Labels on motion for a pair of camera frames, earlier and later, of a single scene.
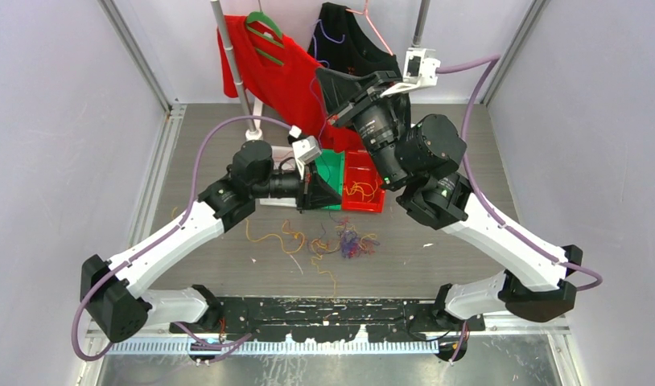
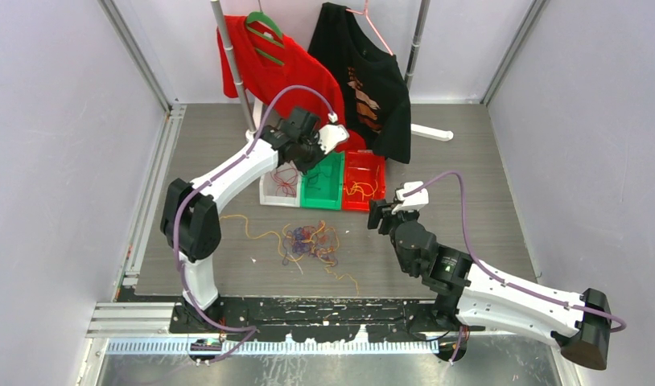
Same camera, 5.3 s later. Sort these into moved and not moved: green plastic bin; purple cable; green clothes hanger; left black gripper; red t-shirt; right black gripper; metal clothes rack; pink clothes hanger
Moved: left black gripper; purple cable; right black gripper
Not moved: green plastic bin; green clothes hanger; red t-shirt; metal clothes rack; pink clothes hanger
